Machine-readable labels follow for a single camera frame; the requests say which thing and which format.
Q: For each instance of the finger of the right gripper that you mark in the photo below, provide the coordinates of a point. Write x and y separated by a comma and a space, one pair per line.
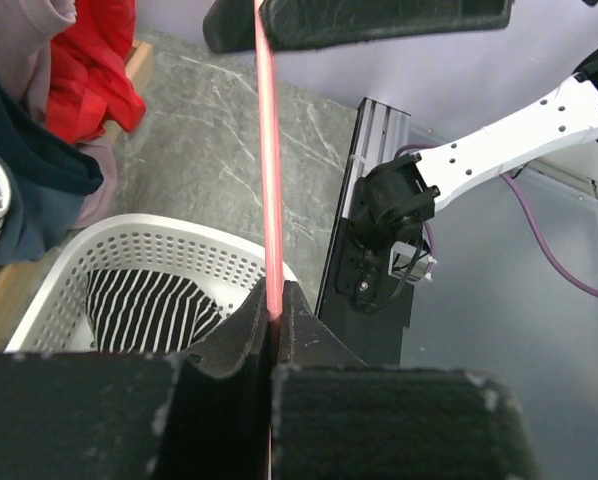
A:
229, 26
315, 25

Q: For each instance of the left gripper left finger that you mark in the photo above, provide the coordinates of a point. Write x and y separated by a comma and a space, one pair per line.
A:
218, 421

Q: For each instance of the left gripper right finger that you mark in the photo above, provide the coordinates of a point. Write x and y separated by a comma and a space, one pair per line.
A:
334, 417

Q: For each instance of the black striped tank top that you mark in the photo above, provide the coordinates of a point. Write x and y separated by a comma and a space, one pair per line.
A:
132, 310

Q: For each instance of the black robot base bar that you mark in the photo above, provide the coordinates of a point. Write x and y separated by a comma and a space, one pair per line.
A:
377, 241

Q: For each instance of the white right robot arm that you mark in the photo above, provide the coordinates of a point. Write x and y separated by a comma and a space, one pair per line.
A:
565, 117

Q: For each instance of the red tank top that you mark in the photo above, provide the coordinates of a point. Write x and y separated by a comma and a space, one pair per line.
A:
88, 82

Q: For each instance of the mauve tank top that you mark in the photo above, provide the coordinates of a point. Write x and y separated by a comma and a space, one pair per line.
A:
26, 29

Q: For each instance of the navy blue tank top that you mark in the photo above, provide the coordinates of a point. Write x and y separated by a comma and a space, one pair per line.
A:
50, 180

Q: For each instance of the white perforated plastic basket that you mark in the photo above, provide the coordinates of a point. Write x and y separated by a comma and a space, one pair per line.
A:
225, 266

